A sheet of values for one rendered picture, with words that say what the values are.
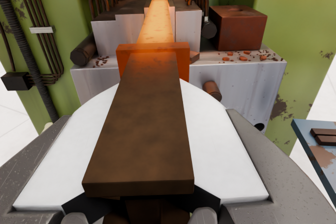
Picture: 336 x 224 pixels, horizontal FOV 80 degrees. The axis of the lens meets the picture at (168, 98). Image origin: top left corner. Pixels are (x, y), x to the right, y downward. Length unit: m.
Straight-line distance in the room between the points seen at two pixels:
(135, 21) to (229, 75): 0.19
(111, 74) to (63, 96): 0.34
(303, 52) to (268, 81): 0.28
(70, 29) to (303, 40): 0.60
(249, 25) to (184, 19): 0.12
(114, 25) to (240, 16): 0.23
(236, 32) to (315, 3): 0.27
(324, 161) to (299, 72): 0.29
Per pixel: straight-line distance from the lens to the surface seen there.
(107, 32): 0.41
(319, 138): 0.53
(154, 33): 0.18
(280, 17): 0.61
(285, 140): 0.87
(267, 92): 0.43
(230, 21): 0.41
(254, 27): 0.43
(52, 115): 0.72
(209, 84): 0.37
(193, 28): 0.40
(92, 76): 0.38
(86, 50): 0.38
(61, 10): 0.58
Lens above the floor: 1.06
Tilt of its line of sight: 33 degrees down
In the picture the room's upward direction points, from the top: 2 degrees counter-clockwise
